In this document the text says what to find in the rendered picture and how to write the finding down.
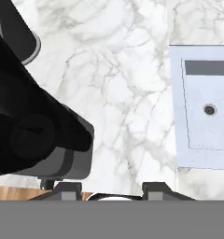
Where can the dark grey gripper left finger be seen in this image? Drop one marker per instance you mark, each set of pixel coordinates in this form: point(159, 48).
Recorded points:
point(68, 188)

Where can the black blender with grey base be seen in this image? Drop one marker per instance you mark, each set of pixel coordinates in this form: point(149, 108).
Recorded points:
point(30, 124)

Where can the pale blue sink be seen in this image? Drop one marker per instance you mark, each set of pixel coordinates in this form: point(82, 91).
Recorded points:
point(204, 130)

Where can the dark grey round lid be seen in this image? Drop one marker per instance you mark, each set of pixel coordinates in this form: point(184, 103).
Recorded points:
point(14, 28)

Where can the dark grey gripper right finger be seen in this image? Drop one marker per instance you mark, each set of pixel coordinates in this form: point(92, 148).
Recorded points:
point(155, 188)

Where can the white round thing black rim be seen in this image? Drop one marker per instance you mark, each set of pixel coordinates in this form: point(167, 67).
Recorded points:
point(114, 197)

